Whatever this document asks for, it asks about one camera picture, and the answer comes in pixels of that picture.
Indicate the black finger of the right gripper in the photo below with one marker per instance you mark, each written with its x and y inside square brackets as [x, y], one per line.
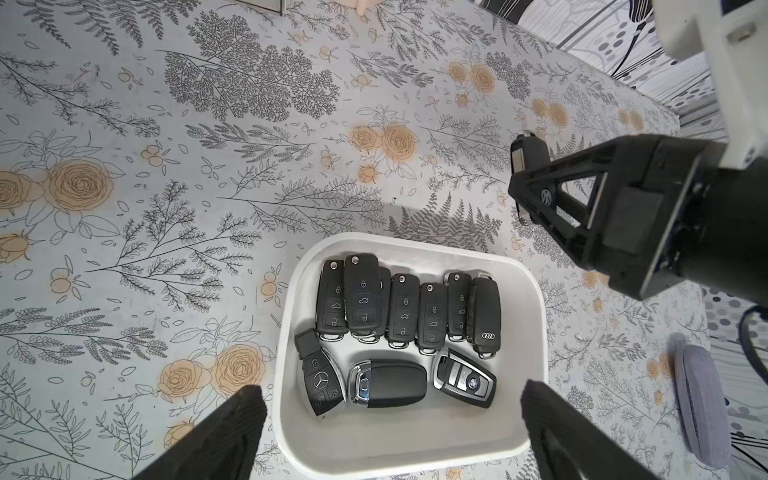
[580, 189]

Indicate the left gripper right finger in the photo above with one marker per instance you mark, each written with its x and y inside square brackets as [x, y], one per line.
[566, 445]

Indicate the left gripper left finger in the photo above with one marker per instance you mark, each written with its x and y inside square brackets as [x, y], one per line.
[223, 446]

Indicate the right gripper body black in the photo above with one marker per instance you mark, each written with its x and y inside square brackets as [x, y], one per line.
[668, 212]

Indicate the black silver mercedes key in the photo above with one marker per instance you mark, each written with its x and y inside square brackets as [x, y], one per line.
[319, 378]

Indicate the black car key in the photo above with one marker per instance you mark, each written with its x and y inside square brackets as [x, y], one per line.
[432, 318]
[330, 321]
[362, 294]
[403, 310]
[458, 287]

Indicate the silver black bmw key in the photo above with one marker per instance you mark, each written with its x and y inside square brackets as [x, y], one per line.
[459, 377]

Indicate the black car key audi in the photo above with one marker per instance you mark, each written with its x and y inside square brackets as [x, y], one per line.
[483, 323]

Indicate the black key fob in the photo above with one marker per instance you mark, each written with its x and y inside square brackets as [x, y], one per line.
[386, 383]

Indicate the black car key front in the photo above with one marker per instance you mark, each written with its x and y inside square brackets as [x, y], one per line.
[403, 310]

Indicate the black car key vw back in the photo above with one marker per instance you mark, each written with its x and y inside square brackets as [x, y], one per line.
[528, 153]

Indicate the purple tray lid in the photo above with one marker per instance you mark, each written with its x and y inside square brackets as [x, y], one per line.
[702, 406]

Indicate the pink round alarm clock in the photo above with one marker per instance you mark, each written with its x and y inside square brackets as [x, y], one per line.
[360, 6]

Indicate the white mini drawer cabinet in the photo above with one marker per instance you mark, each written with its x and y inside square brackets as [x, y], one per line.
[274, 6]

